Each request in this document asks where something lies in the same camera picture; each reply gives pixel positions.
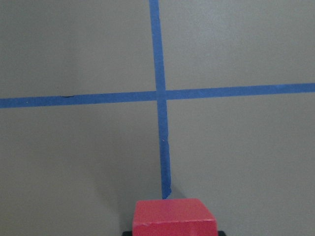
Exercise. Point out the red wooden block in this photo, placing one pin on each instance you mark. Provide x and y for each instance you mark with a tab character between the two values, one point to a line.
173	217

